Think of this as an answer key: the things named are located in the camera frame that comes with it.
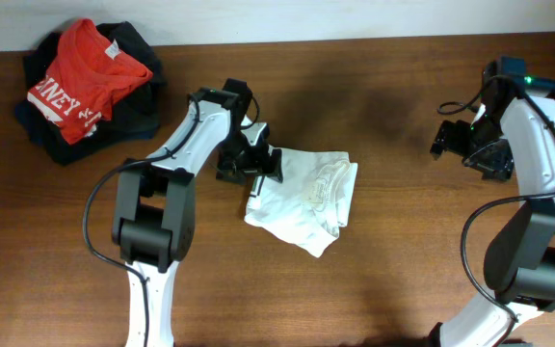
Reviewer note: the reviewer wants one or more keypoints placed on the red printed t-shirt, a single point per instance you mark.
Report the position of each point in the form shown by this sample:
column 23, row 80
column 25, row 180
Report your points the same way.
column 88, row 76

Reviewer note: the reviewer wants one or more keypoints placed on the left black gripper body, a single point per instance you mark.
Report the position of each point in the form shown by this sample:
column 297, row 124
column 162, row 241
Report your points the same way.
column 239, row 153

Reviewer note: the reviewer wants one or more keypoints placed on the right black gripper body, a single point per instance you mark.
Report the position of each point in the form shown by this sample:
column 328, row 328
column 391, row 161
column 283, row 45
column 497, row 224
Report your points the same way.
column 484, row 144

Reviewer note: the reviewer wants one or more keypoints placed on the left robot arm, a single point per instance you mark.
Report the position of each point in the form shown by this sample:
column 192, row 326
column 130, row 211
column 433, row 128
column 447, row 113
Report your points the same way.
column 155, row 210

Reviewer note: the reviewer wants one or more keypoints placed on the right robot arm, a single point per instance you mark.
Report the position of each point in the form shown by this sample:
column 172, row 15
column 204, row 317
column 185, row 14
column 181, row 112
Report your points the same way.
column 511, row 135

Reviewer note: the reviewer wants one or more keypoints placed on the black folded garment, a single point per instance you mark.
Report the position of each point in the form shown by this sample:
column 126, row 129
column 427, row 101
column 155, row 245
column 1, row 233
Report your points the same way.
column 135, row 117

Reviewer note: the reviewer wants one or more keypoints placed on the white robot print t-shirt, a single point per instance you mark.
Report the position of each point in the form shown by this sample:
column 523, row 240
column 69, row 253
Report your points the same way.
column 312, row 202

